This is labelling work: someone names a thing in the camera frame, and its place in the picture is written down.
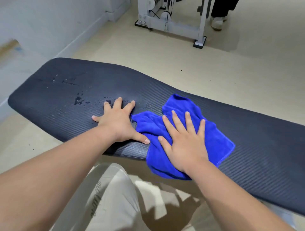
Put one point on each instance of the person's right hand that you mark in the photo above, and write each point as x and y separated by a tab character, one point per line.
187	152

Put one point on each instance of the person's left hand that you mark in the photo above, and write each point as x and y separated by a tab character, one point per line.
116	126

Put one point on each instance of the person's right thumb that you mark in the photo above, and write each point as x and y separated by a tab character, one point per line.
165	144

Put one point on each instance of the person's left thumb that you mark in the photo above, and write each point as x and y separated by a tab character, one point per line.
142	138

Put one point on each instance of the person's left middle finger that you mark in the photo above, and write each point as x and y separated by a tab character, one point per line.
118	102

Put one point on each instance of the person's right middle finger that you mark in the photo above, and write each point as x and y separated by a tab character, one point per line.
178	122

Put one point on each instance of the person's left little finger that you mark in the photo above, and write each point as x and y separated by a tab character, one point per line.
96	118

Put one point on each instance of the person's right little finger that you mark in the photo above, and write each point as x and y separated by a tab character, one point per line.
202	128

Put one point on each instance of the blue microfibre cloth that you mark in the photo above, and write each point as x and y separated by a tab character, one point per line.
183	104

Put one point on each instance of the dark ribbed exercise mat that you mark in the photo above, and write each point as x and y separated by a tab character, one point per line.
257	152

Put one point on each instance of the person's right forearm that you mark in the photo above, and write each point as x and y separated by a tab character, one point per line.
233	202

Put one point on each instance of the person's left forearm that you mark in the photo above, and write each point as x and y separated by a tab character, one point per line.
52	176

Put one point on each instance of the water spill drops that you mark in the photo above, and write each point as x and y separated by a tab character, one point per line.
78	99

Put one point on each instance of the person's light grey trousers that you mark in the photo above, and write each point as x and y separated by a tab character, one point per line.
112	200

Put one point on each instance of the white metal machine frame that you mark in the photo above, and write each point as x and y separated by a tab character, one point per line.
176	23

